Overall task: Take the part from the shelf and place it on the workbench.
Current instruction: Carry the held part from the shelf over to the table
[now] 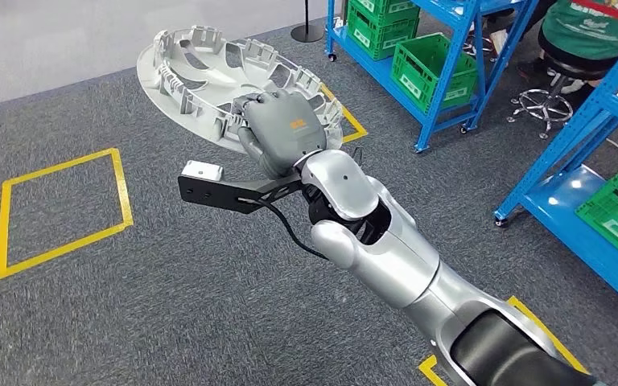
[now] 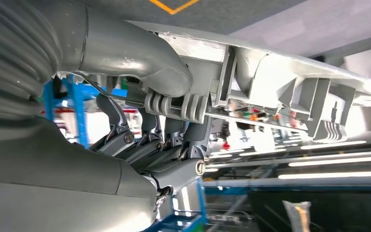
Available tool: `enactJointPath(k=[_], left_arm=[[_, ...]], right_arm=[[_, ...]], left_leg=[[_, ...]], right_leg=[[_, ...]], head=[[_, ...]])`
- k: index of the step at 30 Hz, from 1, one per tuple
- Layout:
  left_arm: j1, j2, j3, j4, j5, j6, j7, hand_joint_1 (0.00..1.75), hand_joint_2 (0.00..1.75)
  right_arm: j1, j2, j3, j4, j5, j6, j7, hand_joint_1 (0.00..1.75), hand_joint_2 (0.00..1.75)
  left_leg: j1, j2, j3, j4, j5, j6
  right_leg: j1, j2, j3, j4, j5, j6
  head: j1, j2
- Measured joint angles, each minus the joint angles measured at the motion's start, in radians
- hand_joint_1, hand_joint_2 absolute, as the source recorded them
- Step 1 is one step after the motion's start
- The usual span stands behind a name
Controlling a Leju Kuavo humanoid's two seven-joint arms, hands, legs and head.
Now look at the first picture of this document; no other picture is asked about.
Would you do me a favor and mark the silver plastic wheel cover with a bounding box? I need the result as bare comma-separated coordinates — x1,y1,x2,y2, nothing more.
136,25,344,155

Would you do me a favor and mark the blue metal shelf rack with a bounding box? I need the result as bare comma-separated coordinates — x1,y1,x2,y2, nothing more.
492,27,618,321
324,0,542,154

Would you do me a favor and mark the person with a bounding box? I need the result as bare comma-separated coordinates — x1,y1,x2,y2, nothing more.
487,0,618,96

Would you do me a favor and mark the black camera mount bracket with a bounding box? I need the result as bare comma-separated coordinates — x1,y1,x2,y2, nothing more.
177,173,306,216

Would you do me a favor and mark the black round stool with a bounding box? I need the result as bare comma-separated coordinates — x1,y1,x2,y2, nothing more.
506,53,608,141

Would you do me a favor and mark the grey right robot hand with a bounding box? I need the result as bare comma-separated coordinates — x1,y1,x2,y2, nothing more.
233,89,328,181

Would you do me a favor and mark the black stanchion post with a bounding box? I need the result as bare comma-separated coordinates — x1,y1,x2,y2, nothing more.
290,0,325,43

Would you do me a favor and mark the black camera cable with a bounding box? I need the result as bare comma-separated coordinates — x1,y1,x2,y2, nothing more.
239,195,332,262

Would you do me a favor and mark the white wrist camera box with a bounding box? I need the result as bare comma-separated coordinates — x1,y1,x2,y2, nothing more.
180,160,225,183

